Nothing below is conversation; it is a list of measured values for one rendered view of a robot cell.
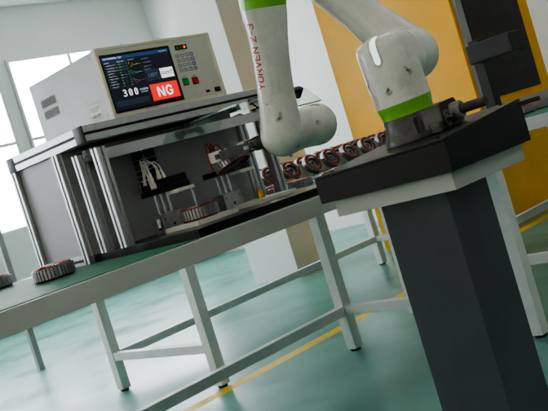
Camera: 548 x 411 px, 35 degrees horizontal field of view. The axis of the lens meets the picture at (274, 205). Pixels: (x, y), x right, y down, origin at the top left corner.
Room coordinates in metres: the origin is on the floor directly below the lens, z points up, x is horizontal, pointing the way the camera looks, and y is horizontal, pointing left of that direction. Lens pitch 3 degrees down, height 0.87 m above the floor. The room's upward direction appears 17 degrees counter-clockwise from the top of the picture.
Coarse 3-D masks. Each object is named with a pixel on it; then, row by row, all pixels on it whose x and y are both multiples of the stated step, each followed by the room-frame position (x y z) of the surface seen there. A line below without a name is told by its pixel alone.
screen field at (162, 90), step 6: (156, 84) 2.58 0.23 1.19; (162, 84) 2.60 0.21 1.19; (168, 84) 2.61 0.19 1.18; (174, 84) 2.63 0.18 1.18; (156, 90) 2.58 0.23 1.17; (162, 90) 2.59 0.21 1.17; (168, 90) 2.61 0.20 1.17; (174, 90) 2.62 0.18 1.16; (156, 96) 2.57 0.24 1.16; (162, 96) 2.59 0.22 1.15; (168, 96) 2.60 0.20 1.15; (174, 96) 2.62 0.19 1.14
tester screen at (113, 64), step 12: (108, 60) 2.49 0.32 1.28; (120, 60) 2.51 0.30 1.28; (132, 60) 2.54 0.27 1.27; (144, 60) 2.57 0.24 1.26; (156, 60) 2.60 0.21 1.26; (168, 60) 2.63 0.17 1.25; (108, 72) 2.48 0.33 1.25; (120, 72) 2.50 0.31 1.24; (132, 72) 2.53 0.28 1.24; (144, 72) 2.56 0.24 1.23; (108, 84) 2.47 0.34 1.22; (120, 84) 2.49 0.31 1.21; (132, 84) 2.52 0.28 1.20; (144, 84) 2.55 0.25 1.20; (120, 96) 2.49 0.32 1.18; (132, 96) 2.51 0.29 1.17; (180, 96) 2.63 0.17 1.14; (120, 108) 2.48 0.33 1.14
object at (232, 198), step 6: (228, 192) 2.67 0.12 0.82; (234, 192) 2.69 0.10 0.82; (240, 192) 2.70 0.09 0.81; (216, 198) 2.68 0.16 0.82; (222, 198) 2.66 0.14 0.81; (228, 198) 2.66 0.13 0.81; (234, 198) 2.68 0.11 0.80; (240, 198) 2.70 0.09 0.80; (222, 204) 2.66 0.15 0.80; (228, 204) 2.66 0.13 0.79; (234, 204) 2.68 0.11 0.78; (222, 210) 2.67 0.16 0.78
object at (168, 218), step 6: (174, 210) 2.52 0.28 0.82; (156, 216) 2.50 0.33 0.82; (162, 216) 2.49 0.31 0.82; (168, 216) 2.50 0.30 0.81; (174, 216) 2.51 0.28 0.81; (156, 222) 2.51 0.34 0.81; (162, 222) 2.49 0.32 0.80; (168, 222) 2.50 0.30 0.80; (174, 222) 2.51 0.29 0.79; (180, 222) 2.52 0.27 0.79; (156, 228) 2.52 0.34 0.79; (162, 228) 2.49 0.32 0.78
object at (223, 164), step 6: (240, 156) 2.46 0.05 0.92; (246, 156) 2.48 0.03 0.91; (216, 162) 2.47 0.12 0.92; (222, 162) 2.46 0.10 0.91; (228, 162) 2.46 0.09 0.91; (234, 162) 2.46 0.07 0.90; (240, 162) 2.53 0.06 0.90; (216, 168) 2.47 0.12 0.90; (222, 168) 2.46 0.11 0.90; (228, 168) 2.52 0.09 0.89; (234, 168) 2.54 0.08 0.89; (222, 174) 2.50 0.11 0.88
